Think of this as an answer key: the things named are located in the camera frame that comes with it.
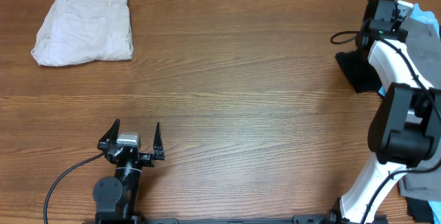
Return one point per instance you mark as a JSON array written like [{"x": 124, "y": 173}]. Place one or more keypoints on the light blue t-shirt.
[{"x": 426, "y": 17}]

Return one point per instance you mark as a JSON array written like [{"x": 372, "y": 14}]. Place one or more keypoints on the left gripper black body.
[{"x": 145, "y": 158}]

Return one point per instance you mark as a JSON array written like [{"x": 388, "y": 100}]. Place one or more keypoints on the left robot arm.
[{"x": 116, "y": 196}]

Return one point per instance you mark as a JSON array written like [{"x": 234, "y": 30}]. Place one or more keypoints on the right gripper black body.
[{"x": 398, "y": 25}]

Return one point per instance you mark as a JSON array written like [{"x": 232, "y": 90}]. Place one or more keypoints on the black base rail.
[{"x": 296, "y": 219}]

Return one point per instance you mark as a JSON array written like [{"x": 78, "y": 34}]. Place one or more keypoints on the black garment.
[{"x": 361, "y": 75}]

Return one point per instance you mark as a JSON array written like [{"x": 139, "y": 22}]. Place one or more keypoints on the folded beige shorts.
[{"x": 81, "y": 31}]

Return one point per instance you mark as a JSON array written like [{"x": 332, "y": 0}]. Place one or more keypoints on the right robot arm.
[{"x": 398, "y": 56}]

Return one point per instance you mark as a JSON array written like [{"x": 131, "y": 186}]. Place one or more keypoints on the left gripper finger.
[
  {"x": 112, "y": 134},
  {"x": 157, "y": 143}
]

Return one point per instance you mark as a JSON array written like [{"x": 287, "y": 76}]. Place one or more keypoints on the grey shorts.
[{"x": 423, "y": 47}]

